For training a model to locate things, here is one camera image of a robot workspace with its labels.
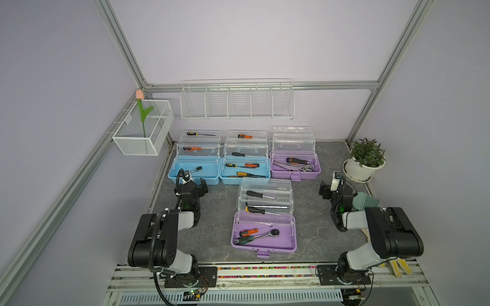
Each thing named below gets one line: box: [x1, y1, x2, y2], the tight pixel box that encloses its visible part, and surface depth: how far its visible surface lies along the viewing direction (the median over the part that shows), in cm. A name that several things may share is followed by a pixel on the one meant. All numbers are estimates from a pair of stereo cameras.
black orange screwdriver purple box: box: [285, 157, 314, 165], surface depth 111 cm
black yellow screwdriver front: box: [245, 206, 282, 217], surface depth 84 cm
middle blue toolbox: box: [219, 130, 272, 185], surface depth 109 cm
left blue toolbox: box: [167, 130, 223, 186], surface depth 110 cm
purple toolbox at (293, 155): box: [269, 125, 322, 182], surface depth 111 cm
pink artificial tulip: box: [135, 89, 154, 138], surface depth 87 cm
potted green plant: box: [342, 137, 387, 183], surface depth 96 cm
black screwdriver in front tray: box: [246, 189, 277, 200], surface depth 86 cm
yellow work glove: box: [389, 258, 413, 278], surface depth 77 cm
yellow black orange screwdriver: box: [225, 163, 260, 168], surface depth 110 cm
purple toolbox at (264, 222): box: [230, 177, 298, 259], surface depth 85 cm
